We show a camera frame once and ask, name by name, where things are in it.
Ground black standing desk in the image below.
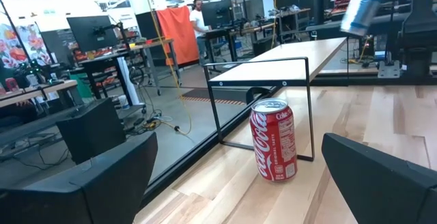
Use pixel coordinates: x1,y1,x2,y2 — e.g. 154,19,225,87
77,51,136,107

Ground light wooden desk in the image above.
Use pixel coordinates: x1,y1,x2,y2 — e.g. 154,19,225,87
0,79,79,109

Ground dark grey desk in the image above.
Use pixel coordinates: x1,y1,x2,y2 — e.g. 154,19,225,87
305,12,410,42

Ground tangled cables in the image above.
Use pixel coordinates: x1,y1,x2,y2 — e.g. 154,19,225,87
124,109,175,136

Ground rack with orange bins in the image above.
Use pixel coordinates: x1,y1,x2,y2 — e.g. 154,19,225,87
70,44,137,92

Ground yellow extension cable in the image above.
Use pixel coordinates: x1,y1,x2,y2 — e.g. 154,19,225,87
145,0,193,137

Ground blue silver slim energy can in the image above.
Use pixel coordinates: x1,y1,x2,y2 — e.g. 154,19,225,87
340,0,393,37

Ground orange red fabric screen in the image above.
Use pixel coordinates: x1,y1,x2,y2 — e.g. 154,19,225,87
156,5,201,66

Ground wooden shelf with black frame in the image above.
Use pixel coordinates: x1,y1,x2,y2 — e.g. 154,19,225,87
203,36,349,163

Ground person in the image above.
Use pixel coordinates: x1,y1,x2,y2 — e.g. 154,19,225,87
188,0,211,64

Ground long wooden workbench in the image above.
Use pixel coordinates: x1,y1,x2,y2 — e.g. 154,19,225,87
204,22,277,63

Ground floral pattern poster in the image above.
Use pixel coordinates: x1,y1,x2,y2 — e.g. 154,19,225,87
0,22,53,70

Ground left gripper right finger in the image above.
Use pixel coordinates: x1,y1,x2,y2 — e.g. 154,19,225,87
322,132,437,224

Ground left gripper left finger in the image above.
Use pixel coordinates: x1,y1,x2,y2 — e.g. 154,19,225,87
0,132,158,224

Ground black computer monitor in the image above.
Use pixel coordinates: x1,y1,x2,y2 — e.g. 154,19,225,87
200,0,235,29
66,14,119,53

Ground black mat hazard stripe edge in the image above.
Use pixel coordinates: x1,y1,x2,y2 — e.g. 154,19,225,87
179,87,249,106

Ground black partition panel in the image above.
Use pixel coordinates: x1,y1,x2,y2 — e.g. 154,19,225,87
135,11,161,59

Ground green storage bin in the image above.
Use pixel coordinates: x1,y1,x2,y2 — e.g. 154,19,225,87
70,72,94,99

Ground red Coca-Cola can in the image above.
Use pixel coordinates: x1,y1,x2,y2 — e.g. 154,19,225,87
249,97,298,183

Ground wooden top rolling desk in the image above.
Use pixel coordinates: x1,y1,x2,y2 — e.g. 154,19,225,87
128,38,183,97

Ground white paper cup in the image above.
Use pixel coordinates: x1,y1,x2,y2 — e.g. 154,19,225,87
117,94,131,111

